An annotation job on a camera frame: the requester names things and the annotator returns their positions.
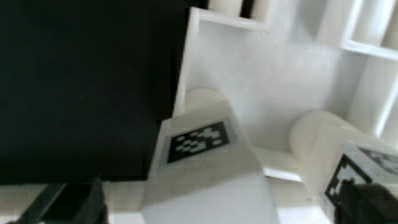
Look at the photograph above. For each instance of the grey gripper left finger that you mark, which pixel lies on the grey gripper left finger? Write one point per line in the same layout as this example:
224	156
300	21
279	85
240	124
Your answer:
67	204

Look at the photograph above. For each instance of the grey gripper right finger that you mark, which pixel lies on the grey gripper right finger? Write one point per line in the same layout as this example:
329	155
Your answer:
366	205

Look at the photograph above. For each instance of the white chair leg with tag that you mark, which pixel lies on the white chair leg with tag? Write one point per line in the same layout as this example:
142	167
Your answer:
343	158

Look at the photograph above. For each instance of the white chair leg block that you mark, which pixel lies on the white chair leg block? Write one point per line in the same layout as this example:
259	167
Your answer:
206	186

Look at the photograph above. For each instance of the white chair seat part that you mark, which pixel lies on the white chair seat part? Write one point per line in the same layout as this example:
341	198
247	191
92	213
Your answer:
300	66

